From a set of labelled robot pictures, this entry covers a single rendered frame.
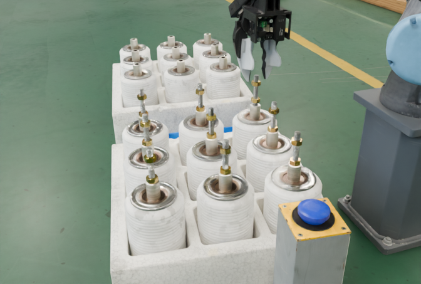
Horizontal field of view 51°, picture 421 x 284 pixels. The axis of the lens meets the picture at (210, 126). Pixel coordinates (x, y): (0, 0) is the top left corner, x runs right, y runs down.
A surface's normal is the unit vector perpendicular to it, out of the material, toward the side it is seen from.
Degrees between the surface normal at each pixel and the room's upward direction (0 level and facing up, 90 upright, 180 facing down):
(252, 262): 90
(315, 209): 0
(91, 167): 0
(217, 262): 90
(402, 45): 97
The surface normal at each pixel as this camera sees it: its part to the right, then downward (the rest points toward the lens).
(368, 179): -0.95, 0.15
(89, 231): -0.01, -0.88
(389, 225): -0.46, 0.42
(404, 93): -0.77, 0.01
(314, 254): 0.19, 0.46
